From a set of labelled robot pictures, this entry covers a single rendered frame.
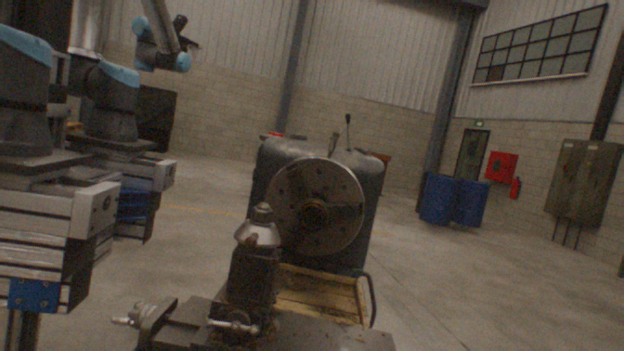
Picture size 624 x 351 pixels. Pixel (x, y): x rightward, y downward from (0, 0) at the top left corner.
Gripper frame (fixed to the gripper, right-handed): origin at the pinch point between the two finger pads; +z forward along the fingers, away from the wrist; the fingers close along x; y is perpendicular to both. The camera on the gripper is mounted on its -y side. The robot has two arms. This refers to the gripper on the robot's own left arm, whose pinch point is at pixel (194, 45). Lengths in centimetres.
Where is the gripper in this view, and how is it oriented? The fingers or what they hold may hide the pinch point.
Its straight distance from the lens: 196.9
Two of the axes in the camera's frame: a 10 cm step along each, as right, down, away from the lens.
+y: -3.2, 9.3, 1.5
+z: 2.7, -0.6, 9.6
